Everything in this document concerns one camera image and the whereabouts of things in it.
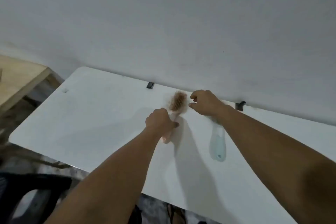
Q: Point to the person's left hand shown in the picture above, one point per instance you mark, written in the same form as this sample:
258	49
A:
158	122

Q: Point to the person's right hand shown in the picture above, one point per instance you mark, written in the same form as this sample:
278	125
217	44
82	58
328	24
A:
207	103

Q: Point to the pink hairbrush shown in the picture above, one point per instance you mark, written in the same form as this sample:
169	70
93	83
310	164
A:
167	137

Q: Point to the light blue hairbrush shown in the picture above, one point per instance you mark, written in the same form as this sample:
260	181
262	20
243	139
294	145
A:
218	145

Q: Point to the person's right forearm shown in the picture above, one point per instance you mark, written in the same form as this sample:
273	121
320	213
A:
275	158

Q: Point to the person's left forearm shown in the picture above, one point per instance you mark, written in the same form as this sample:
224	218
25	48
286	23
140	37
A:
113	179

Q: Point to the black table clip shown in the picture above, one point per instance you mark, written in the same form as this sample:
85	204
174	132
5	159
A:
240	106
150	85

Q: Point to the white folding table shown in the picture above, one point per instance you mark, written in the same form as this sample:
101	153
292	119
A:
105	116

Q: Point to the black plastic stool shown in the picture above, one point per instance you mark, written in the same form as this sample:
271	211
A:
39	181

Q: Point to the light wooden table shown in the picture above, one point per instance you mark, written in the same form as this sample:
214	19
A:
18	79

